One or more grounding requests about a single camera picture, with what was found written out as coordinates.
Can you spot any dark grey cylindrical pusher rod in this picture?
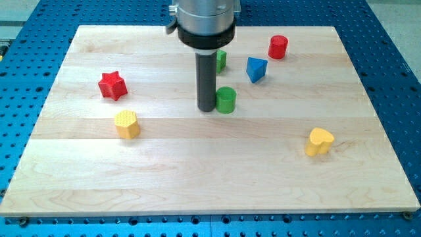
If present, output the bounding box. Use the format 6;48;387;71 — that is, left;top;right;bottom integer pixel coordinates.
195;49;217;112

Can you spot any green cylinder block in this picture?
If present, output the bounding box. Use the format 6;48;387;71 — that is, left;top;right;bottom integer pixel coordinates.
216;86;237;114

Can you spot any yellow heart block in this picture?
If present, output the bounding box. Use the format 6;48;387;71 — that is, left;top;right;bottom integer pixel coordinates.
305;127;335;157

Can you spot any green cube block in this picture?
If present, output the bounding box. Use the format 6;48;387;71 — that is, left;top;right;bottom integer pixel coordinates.
216;49;227;74

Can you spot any blue triangle block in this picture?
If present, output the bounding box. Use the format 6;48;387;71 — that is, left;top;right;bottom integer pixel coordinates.
246;57;268;84

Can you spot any red cylinder block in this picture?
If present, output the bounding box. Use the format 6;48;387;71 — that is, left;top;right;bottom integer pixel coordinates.
268;35;289;59

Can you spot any red star block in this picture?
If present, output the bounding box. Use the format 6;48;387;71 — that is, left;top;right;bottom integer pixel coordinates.
98;71;128;101

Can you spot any yellow hexagon block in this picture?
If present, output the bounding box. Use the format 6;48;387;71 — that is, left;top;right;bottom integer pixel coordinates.
114;110;140;139

